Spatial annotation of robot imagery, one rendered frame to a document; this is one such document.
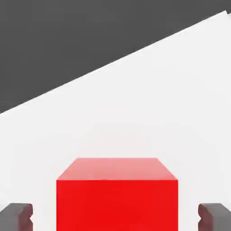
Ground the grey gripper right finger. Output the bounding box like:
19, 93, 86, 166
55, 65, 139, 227
198, 203, 231, 231

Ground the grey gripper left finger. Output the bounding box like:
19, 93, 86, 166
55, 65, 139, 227
0, 203, 34, 231

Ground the small red cube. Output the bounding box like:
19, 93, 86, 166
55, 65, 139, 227
56, 157, 179, 231

